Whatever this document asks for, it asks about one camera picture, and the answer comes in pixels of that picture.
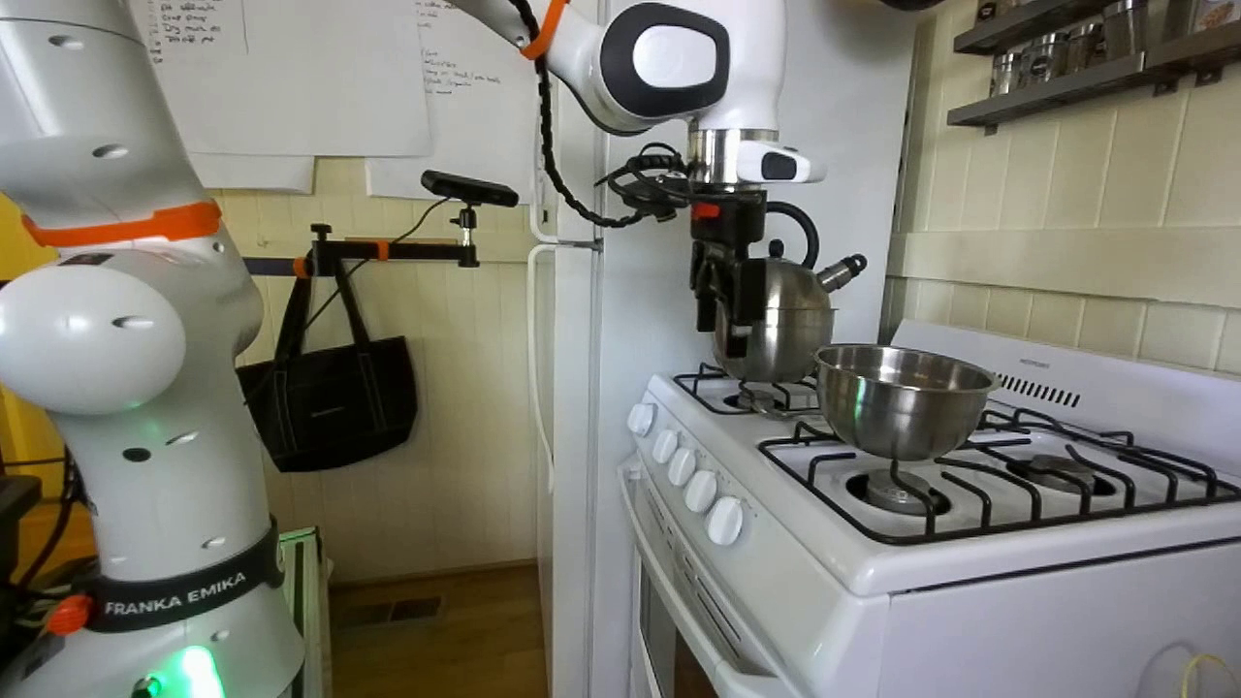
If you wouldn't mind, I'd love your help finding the black stove burner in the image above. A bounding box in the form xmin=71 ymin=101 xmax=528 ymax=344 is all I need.
xmin=846 ymin=459 xmax=954 ymax=521
xmin=1003 ymin=449 xmax=1122 ymax=506

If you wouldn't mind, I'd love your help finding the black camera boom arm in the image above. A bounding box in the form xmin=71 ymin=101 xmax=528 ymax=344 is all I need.
xmin=238 ymin=205 xmax=486 ymax=282

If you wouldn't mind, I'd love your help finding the silver metal bowl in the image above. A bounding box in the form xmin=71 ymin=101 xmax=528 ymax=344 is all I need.
xmin=809 ymin=342 xmax=1002 ymax=465

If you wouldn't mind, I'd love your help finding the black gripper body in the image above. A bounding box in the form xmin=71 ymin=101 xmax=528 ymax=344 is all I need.
xmin=685 ymin=185 xmax=774 ymax=273

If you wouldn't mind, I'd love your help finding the steel kettle with black handle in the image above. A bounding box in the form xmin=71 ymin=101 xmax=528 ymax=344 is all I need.
xmin=712 ymin=200 xmax=874 ymax=387

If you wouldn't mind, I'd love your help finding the black iron stove grate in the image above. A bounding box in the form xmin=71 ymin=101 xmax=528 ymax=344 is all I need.
xmin=671 ymin=360 xmax=831 ymax=419
xmin=755 ymin=405 xmax=1241 ymax=549

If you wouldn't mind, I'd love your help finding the white refrigerator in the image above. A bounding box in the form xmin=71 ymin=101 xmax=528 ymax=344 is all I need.
xmin=528 ymin=0 xmax=925 ymax=698

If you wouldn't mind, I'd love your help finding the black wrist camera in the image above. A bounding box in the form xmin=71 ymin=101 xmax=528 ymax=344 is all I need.
xmin=603 ymin=144 xmax=694 ymax=227

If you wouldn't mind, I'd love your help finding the black stereo camera bar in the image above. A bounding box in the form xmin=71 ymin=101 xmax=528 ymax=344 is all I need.
xmin=417 ymin=166 xmax=522 ymax=210

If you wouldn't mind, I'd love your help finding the white gas stove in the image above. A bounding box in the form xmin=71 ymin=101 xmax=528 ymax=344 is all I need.
xmin=618 ymin=319 xmax=1241 ymax=698

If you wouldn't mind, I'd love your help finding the black coiled cable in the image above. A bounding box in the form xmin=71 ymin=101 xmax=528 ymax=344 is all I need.
xmin=512 ymin=0 xmax=656 ymax=232

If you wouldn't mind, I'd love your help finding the metal canister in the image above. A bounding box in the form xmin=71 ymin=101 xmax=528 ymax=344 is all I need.
xmin=983 ymin=43 xmax=1040 ymax=99
xmin=1031 ymin=26 xmax=1100 ymax=85

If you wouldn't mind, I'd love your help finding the black tote bag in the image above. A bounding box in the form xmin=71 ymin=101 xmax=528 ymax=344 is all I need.
xmin=231 ymin=255 xmax=421 ymax=477

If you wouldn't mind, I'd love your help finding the dark wooden wall shelf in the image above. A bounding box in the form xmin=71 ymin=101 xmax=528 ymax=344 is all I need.
xmin=946 ymin=0 xmax=1241 ymax=138

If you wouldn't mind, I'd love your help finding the green white metal frame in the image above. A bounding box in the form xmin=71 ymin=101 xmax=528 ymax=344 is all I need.
xmin=272 ymin=524 xmax=342 ymax=698

